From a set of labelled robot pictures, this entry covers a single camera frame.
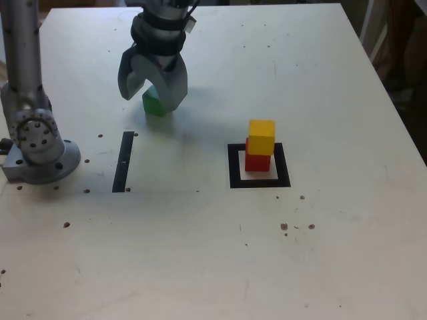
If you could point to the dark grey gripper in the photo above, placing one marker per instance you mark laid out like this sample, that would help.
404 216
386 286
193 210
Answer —
165 61

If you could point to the green cube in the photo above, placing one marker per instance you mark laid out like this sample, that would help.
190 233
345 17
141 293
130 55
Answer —
151 106

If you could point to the yellow cube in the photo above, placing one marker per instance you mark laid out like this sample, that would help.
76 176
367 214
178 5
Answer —
262 138

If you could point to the red cube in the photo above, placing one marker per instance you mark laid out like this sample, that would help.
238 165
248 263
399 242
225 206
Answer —
257 163

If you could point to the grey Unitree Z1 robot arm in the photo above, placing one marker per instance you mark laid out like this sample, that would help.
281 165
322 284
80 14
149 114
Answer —
23 66

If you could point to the black tape square outline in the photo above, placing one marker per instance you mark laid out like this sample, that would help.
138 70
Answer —
257 183

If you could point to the black tape strip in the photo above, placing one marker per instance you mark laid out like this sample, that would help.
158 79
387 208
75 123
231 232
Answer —
122 163

